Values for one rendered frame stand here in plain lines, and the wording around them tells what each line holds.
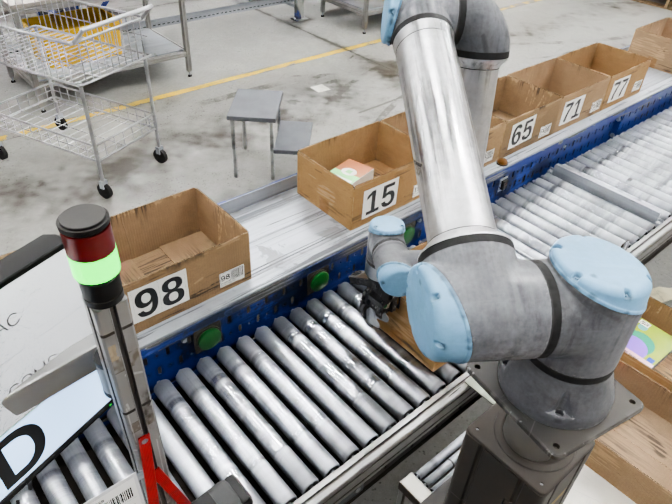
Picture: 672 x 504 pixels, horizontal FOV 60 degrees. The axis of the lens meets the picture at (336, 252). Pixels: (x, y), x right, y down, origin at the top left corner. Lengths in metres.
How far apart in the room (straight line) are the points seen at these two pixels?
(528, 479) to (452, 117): 0.64
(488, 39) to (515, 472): 0.81
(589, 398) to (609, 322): 0.16
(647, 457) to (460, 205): 0.98
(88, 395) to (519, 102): 2.28
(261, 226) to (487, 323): 1.21
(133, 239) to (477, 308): 1.21
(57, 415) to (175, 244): 1.03
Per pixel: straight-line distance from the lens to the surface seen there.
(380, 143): 2.27
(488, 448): 1.17
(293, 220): 1.96
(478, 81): 1.26
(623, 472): 1.58
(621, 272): 0.93
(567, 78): 3.13
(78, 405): 0.95
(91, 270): 0.66
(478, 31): 1.22
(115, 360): 0.76
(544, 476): 1.17
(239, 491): 1.07
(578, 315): 0.90
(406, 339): 1.70
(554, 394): 1.01
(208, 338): 1.65
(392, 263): 1.36
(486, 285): 0.85
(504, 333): 0.85
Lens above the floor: 2.01
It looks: 38 degrees down
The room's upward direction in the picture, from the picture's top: 3 degrees clockwise
